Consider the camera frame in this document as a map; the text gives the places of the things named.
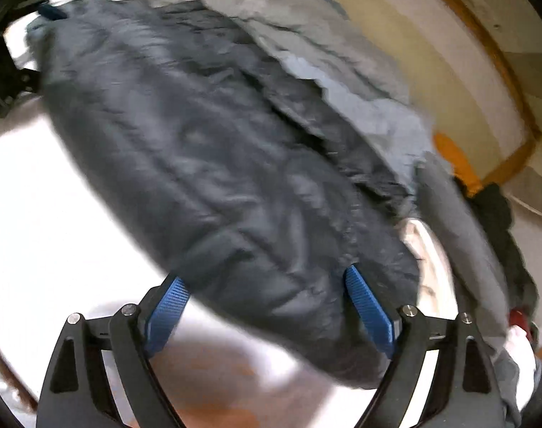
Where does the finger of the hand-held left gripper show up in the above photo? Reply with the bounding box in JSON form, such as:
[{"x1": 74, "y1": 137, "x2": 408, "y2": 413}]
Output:
[{"x1": 36, "y1": 4, "x2": 69, "y2": 22}]

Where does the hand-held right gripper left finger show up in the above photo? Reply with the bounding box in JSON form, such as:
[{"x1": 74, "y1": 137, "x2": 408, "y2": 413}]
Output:
[{"x1": 36, "y1": 274, "x2": 192, "y2": 428}]

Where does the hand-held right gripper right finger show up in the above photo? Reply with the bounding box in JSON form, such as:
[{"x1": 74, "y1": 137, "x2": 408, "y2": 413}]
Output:
[{"x1": 343, "y1": 264, "x2": 506, "y2": 428}]

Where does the black puffer jacket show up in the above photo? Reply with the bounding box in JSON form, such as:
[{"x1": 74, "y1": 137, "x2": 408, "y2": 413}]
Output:
[{"x1": 26, "y1": 0, "x2": 421, "y2": 388}]

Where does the cream fleece garment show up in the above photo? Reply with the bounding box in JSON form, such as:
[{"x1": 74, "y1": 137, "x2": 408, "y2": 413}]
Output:
[{"x1": 398, "y1": 216, "x2": 459, "y2": 317}]

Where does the grey folded jacket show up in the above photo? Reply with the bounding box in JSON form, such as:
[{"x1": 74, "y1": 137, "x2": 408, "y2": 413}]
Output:
[{"x1": 416, "y1": 152, "x2": 542, "y2": 424}]

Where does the red flat case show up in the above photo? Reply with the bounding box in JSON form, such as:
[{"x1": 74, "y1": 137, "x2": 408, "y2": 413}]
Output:
[{"x1": 508, "y1": 309, "x2": 532, "y2": 335}]

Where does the pink cloth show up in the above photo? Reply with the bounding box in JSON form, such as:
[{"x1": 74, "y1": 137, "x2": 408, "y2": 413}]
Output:
[{"x1": 505, "y1": 325, "x2": 539, "y2": 362}]

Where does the black padded coat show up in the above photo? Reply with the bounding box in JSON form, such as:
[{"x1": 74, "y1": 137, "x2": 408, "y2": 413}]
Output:
[{"x1": 454, "y1": 180, "x2": 539, "y2": 317}]

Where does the orange pillow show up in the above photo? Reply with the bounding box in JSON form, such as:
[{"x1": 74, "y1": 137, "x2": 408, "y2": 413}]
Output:
[{"x1": 433, "y1": 131, "x2": 483, "y2": 197}]

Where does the light grey duvet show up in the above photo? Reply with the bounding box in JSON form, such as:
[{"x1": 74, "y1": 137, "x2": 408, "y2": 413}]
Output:
[{"x1": 75, "y1": 0, "x2": 436, "y2": 197}]

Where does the wooden bed frame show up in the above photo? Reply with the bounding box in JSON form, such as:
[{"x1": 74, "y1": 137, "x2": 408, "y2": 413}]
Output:
[{"x1": 44, "y1": 0, "x2": 541, "y2": 185}]

